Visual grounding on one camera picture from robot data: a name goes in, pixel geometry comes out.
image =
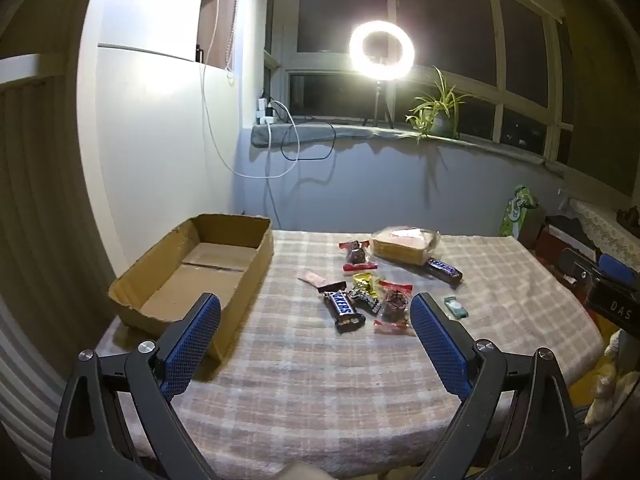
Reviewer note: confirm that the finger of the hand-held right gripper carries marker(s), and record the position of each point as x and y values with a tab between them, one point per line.
617	271
580	272

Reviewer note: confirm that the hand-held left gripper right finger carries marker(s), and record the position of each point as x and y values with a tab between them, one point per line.
440	345

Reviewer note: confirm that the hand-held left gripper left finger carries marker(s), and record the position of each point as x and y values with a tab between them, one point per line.
192	345

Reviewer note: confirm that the green candy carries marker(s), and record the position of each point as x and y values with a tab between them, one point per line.
456	307

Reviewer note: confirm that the red-wrapped brown cake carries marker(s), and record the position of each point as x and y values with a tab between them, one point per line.
393	306
356	256

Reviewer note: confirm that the brown chocolate bar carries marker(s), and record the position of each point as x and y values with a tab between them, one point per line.
341	307
444	270

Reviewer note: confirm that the cardboard box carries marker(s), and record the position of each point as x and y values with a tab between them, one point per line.
200	270

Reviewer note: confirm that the black patterned candy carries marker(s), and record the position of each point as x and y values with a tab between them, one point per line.
364	301

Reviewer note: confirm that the yellow candy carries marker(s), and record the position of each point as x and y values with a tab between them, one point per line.
366	282

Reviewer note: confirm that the packaged sliced bread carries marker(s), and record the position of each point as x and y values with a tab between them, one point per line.
402	247

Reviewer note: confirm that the pink candy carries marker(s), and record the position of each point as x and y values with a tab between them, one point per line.
312	279

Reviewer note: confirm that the lace cloth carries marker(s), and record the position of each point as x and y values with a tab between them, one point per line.
610	232

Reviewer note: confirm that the cream fuzzy cloth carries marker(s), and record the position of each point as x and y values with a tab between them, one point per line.
605	385

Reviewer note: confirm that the green snack bag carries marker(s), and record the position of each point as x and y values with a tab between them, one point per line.
515	215

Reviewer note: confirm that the beige pleated curtain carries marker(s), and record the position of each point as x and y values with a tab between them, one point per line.
40	210

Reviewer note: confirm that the potted spider plant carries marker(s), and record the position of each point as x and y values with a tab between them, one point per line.
440	117

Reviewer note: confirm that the white cabinet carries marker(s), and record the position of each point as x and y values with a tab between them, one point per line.
150	135

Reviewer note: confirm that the grey windowsill cloth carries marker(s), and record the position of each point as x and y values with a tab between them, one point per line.
310	133

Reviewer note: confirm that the white power adapters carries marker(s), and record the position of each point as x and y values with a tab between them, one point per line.
263	110

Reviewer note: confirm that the black light tripod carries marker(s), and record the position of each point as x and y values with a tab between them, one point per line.
376	102

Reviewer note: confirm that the window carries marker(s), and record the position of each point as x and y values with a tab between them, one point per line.
450	10

